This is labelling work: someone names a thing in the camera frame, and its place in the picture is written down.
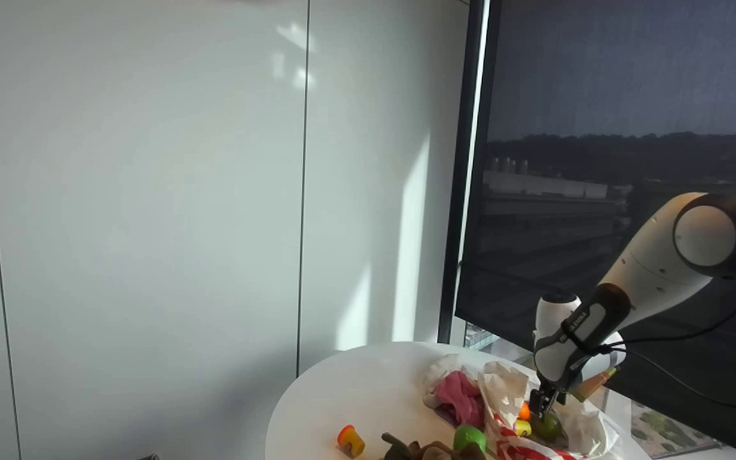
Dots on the dark window roller blind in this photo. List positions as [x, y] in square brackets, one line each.
[623, 102]

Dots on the dark green toy fruit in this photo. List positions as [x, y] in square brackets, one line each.
[547, 425]

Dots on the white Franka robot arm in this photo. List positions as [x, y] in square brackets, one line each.
[666, 263]

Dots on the bright green toy ball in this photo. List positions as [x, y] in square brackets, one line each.
[470, 438]

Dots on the orange toy fruit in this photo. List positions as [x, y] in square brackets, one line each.
[524, 412]

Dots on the black window frame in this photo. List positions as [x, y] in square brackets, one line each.
[460, 168]

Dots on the white red plastic bag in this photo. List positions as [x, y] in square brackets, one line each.
[496, 384]

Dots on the brown reindeer plush toy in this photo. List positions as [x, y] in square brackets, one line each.
[421, 449]

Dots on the small orange ball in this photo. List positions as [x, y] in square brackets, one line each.
[351, 439]

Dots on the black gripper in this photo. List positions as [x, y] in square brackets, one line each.
[554, 385]

